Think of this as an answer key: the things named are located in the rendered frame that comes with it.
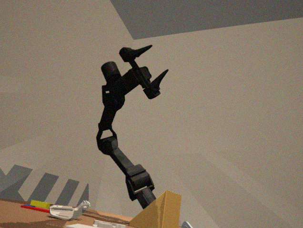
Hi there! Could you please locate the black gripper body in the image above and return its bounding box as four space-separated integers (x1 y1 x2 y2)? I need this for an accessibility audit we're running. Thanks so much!
119 47 161 99

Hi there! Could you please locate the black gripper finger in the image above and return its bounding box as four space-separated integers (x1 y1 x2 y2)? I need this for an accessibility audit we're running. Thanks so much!
126 45 152 57
149 69 168 92

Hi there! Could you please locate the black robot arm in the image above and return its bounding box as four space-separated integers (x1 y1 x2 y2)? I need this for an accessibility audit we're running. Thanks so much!
96 61 156 209

